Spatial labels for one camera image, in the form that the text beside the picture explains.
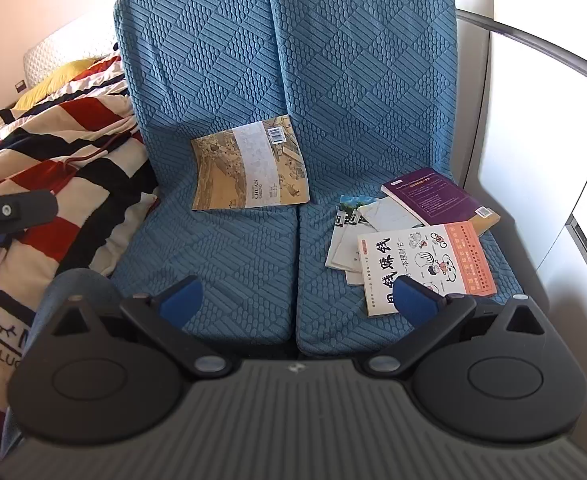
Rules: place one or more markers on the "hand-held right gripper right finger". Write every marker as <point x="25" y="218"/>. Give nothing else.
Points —
<point x="413" y="302"/>

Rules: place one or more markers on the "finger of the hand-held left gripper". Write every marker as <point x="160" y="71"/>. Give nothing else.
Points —
<point x="23" y="210"/>

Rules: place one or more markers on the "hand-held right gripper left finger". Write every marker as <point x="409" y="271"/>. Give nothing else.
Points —
<point x="183" y="302"/>

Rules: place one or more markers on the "white orange cartoon book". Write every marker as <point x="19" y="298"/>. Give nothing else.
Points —
<point x="423" y="255"/>

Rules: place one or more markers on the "purple cover book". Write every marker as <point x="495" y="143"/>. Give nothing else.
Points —
<point x="428" y="195"/>

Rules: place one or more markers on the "brown painting cover book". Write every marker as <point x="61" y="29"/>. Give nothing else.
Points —
<point x="218" y="175"/>

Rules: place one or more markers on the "red black striped blanket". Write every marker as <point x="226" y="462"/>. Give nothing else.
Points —
<point x="73" y="160"/>

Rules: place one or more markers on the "yellow pillow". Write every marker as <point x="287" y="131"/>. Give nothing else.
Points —
<point x="58" y="77"/>

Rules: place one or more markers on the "blue textured sofa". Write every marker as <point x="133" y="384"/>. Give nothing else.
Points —
<point x="253" y="60"/>

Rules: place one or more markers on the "wall socket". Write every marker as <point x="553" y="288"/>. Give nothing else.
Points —
<point x="20" y="86"/>

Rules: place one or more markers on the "grey metal frame bar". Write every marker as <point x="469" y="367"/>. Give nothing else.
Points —
<point x="548" y="40"/>

